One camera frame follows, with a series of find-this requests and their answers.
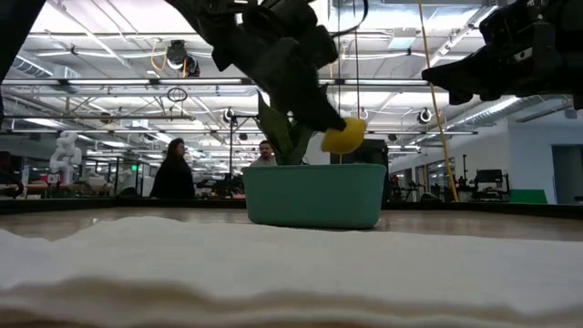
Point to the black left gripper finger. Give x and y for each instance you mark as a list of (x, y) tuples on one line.
[(300, 86)]

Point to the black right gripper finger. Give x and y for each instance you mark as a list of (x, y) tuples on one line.
[(473, 73)]

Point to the yellow lemon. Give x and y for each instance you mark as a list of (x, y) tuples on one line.
[(344, 139)]

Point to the teal plastic tupperware container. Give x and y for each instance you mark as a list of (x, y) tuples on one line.
[(314, 196)]

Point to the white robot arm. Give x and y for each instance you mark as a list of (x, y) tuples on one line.
[(66, 157)]

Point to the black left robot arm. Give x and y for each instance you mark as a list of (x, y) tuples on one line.
[(200, 18)]

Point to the snake plant in white pot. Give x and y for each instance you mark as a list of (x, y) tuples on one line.
[(275, 132)]

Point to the person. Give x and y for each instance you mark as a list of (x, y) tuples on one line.
[(173, 177), (264, 157)]

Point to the green panel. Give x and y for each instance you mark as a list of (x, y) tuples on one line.
[(528, 197)]

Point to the white folded cloth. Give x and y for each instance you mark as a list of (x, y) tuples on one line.
[(291, 273)]

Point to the black aluminium table frame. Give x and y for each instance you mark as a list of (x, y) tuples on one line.
[(91, 206)]

